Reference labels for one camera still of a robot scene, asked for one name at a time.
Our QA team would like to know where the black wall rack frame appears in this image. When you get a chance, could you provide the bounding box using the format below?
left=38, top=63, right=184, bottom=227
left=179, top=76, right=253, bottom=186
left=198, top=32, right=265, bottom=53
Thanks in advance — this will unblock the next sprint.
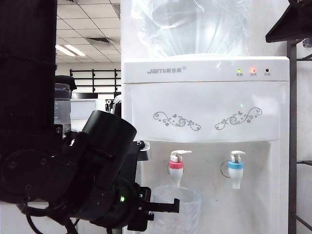
left=69, top=69, right=122, bottom=93

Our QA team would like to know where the ceiling air vent grille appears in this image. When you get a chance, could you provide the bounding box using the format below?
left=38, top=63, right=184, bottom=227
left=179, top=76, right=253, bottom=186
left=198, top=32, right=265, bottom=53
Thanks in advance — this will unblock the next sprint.
left=86, top=37, right=110, bottom=44

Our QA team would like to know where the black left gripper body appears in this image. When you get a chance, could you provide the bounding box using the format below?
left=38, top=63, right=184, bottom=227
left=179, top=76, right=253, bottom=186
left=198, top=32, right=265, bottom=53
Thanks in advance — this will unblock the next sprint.
left=73, top=179, right=153, bottom=232

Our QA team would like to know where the fluorescent ceiling light panel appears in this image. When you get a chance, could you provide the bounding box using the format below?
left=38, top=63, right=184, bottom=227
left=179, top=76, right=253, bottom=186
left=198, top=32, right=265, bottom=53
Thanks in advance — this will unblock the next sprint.
left=55, top=44, right=86, bottom=57

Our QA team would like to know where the clear water jug in plastic bag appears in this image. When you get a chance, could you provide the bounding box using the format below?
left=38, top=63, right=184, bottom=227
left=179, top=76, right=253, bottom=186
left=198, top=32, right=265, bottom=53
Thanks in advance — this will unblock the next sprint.
left=129, top=0, right=252, bottom=59

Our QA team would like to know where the black bar on partition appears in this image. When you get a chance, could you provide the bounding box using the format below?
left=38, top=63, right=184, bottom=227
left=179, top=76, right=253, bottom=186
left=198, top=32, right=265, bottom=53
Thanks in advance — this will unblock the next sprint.
left=70, top=92, right=98, bottom=100

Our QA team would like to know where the red hot water tap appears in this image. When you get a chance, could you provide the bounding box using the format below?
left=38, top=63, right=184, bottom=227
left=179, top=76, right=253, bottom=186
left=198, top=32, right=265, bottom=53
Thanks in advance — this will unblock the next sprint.
left=168, top=150, right=193, bottom=189

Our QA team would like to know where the dark office chair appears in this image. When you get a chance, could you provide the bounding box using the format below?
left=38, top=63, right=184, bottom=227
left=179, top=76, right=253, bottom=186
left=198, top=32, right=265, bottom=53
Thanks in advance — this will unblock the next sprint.
left=112, top=92, right=122, bottom=118

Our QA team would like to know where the blue cold water tap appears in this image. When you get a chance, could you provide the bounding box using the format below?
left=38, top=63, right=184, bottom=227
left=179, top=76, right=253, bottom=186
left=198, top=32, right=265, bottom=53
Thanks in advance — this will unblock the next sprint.
left=228, top=150, right=246, bottom=190

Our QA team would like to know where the white water dispenser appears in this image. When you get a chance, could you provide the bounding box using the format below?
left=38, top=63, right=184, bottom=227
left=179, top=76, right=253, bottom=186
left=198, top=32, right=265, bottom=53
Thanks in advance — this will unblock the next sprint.
left=121, top=56, right=291, bottom=234

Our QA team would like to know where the clear plastic mug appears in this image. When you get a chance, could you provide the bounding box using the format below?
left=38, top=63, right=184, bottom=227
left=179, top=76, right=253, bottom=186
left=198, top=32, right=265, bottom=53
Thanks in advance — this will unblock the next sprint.
left=148, top=185, right=202, bottom=234

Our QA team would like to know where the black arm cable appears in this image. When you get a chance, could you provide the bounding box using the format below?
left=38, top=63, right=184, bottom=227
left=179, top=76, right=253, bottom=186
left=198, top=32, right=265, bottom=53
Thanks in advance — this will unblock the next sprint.
left=17, top=202, right=81, bottom=234

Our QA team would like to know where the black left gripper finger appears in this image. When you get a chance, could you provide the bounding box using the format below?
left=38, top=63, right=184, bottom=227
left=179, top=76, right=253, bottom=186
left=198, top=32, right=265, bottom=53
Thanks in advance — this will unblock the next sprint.
left=148, top=197, right=180, bottom=214

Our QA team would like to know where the dark metal shelf rack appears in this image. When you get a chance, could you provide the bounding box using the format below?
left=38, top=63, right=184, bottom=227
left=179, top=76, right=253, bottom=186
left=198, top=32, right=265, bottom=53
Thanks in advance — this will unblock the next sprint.
left=287, top=39, right=312, bottom=234

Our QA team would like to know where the white frosted desk partition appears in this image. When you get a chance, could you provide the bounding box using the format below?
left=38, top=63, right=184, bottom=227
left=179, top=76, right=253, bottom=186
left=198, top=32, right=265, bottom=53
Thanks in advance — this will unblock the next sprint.
left=70, top=98, right=98, bottom=120

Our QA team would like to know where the grey thermos with black lid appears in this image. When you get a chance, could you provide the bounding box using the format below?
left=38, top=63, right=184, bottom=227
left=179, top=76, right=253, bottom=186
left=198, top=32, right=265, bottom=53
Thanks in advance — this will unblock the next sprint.
left=55, top=75, right=78, bottom=125

